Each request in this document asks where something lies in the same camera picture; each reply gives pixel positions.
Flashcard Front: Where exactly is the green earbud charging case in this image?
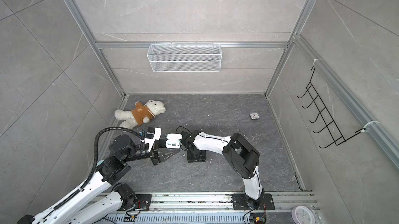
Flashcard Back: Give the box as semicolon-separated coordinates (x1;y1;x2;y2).
165;134;182;149

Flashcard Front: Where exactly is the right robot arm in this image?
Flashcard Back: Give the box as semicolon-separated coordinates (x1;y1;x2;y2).
176;128;264;209

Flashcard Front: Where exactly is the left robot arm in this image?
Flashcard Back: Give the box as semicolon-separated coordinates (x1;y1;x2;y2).
18;127;181;224

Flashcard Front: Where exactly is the white teddy bear brown shirt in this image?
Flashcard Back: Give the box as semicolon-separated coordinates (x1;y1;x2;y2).
114;100;166;129

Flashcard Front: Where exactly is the small black square box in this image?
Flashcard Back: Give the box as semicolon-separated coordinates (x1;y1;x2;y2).
249;112;260;120

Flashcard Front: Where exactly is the pink round alarm clock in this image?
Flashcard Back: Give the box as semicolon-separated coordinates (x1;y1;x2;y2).
292;206;316;224

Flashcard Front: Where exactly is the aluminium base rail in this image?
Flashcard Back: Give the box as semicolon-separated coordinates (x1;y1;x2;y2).
92;192;323;224

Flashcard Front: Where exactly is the white wire mesh basket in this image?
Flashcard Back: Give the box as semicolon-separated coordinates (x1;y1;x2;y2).
147;43;222;72

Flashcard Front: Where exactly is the black wall hook rack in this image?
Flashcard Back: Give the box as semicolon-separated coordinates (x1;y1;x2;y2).
297;67;366;149

